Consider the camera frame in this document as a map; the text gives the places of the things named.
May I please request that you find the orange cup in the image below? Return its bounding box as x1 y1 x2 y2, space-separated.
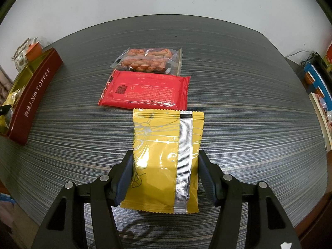
25 42 42 61

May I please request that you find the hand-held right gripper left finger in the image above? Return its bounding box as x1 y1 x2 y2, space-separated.
31 150 134 249

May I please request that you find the red tin box gold inside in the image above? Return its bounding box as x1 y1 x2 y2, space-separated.
0 47 63 146

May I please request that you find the stack of books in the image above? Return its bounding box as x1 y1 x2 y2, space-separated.
309 93 332 151

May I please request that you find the clear packet of twisted snacks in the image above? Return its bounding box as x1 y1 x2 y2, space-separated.
111 47 183 75

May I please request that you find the red snack packet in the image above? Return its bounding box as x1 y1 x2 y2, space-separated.
98 69 191 110

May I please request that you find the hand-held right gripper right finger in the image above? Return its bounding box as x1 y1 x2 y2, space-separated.
198 150 303 249

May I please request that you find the yellow snack packet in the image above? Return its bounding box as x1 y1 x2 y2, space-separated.
120 108 205 214

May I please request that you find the blue box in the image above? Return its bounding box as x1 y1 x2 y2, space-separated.
303 63 332 96

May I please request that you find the white cable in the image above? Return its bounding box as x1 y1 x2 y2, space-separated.
285 50 320 65

